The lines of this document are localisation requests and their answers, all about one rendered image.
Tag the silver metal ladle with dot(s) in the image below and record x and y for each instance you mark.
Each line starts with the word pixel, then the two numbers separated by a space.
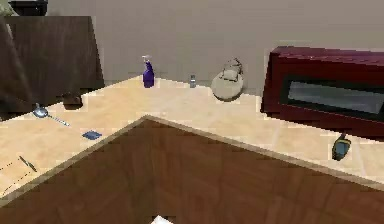
pixel 40 112

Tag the small grey shaker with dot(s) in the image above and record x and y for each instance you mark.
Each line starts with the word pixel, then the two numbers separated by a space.
pixel 192 82

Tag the purple spray bottle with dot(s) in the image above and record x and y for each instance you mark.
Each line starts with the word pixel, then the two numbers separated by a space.
pixel 148 76

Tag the brown counter cupboard beige worktop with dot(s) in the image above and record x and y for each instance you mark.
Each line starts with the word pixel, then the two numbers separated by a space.
pixel 186 173

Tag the blue sponge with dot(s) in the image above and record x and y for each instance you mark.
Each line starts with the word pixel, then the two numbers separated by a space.
pixel 92 135

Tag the white flat object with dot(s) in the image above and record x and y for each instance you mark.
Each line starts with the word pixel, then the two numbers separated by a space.
pixel 161 220

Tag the small brown bowl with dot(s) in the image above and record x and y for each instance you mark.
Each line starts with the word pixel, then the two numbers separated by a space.
pixel 72 101

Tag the dark red microwave oven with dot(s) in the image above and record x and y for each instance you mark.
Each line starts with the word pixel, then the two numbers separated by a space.
pixel 316 66

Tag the dark brown tall cupboard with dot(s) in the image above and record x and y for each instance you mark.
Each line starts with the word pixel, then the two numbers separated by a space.
pixel 50 56

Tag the dark thin knife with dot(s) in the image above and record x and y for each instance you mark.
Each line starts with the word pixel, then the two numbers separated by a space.
pixel 28 164

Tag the black box appliance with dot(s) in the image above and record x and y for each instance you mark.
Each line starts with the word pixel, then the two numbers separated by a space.
pixel 30 7

